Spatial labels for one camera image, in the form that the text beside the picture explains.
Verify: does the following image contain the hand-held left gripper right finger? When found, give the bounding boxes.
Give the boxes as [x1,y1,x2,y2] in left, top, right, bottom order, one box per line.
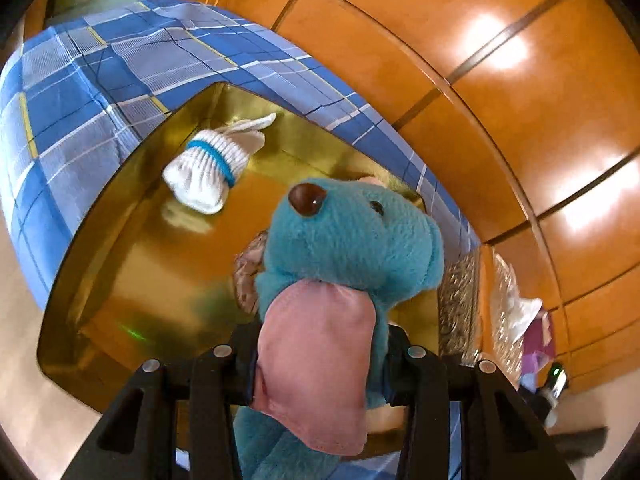
[382,325,576,480]

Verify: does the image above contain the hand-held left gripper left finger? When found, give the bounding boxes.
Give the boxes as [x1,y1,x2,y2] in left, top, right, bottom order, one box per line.
[62,321,263,480]

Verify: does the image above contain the gold metal tray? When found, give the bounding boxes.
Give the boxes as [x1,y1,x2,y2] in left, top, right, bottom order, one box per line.
[36,80,481,461]

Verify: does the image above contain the teal plush toy pink ears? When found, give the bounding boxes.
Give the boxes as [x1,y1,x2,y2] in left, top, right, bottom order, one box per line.
[232,176,446,480]

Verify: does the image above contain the white sock with blue band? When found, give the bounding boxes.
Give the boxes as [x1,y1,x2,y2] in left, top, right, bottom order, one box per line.
[162,112,277,216]

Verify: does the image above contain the purple printed box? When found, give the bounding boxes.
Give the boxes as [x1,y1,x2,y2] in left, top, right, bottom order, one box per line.
[520,310,558,386]

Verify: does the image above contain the clear plastic bag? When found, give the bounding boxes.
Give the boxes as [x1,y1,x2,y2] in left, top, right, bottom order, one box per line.
[487,250,543,376]

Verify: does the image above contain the silver embossed box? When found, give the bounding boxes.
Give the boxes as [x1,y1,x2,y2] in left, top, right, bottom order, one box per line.
[437,250,483,361]

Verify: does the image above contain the leopard print scrunchie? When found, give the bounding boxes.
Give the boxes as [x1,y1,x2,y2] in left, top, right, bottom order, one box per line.
[234,232,273,313]

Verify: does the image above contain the blue plaid bed sheet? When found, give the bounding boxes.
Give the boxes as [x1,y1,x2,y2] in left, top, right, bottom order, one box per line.
[0,0,481,480]

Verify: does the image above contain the orange wooden panelled cabinet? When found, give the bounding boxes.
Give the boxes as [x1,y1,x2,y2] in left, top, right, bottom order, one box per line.
[145,0,640,396]

